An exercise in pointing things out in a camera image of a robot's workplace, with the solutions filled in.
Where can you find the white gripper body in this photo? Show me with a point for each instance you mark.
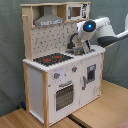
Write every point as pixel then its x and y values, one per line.
pixel 86 46

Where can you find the white toy oven door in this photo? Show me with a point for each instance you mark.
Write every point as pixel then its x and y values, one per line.
pixel 64 96

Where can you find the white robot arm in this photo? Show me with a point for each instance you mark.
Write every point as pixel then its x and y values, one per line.
pixel 103 30

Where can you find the wooden toy kitchen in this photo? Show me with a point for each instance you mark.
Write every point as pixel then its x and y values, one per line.
pixel 40 84

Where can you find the grey toy sink basin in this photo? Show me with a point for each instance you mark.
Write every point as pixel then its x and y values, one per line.
pixel 78 51

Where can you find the black toy faucet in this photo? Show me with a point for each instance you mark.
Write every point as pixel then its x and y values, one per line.
pixel 71 45

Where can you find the toy dishwasher door panel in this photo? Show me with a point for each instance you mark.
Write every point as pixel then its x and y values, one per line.
pixel 90 76

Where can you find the right oven knob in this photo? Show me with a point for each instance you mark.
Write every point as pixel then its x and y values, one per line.
pixel 74 69

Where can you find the oven knob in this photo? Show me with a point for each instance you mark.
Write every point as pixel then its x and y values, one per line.
pixel 56 75
pixel 74 69

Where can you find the toy microwave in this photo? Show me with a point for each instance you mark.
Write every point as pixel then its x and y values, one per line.
pixel 77 11

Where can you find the black toy stovetop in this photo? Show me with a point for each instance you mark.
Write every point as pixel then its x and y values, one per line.
pixel 52 59

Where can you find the left oven knob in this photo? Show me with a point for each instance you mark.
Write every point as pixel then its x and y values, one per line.
pixel 56 75

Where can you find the grey toy range hood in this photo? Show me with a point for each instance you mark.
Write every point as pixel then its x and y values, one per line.
pixel 48 18

